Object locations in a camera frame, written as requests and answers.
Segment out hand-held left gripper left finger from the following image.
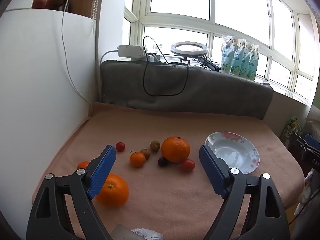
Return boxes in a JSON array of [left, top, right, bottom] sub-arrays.
[[26, 144, 117, 240]]

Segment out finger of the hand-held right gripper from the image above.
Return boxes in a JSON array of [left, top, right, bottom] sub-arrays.
[[287, 132, 307, 161], [304, 133, 320, 147]]

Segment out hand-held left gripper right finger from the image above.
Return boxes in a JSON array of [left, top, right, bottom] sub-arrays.
[[199, 144, 290, 240]]

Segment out smooth large orange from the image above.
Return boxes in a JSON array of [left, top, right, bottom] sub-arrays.
[[95, 173, 130, 208]]

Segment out floral white bowl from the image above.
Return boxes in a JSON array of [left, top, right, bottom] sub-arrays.
[[204, 131, 260, 175]]

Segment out bumpy large orange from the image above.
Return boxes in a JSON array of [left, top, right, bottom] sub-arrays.
[[161, 136, 191, 163]]

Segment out person's right hand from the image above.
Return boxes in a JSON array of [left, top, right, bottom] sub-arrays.
[[294, 169, 320, 217]]

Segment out green packet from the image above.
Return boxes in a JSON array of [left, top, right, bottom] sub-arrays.
[[282, 116, 301, 139]]

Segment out pink blanket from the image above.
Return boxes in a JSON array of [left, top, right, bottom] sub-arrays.
[[31, 102, 305, 240]]

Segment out grey cushion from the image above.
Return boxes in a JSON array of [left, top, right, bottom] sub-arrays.
[[100, 59, 274, 120]]

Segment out white knit cloth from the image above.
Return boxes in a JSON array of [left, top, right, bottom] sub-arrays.
[[131, 227, 164, 240]]

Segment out white cabinet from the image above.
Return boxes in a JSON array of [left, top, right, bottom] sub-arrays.
[[0, 8, 101, 240]]

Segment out white power strip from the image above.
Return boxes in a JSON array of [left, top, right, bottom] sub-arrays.
[[118, 45, 147, 61]]

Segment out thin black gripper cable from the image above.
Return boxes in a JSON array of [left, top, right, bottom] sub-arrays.
[[287, 196, 312, 225]]

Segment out black looped cable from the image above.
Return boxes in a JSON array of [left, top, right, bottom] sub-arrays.
[[142, 36, 189, 97]]

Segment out tangled black cables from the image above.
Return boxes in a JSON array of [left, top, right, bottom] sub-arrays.
[[192, 55, 222, 72]]

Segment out white power strip cable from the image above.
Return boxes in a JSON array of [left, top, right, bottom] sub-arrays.
[[100, 49, 120, 64]]

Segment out white ring light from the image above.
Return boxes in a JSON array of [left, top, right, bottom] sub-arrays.
[[170, 41, 209, 56]]

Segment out thin white cable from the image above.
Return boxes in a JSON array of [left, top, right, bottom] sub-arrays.
[[61, 0, 92, 105]]

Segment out white window frame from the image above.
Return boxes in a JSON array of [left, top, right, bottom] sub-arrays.
[[124, 0, 320, 105]]

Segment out beaded blind cord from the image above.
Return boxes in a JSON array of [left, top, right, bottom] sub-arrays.
[[90, 0, 103, 34]]

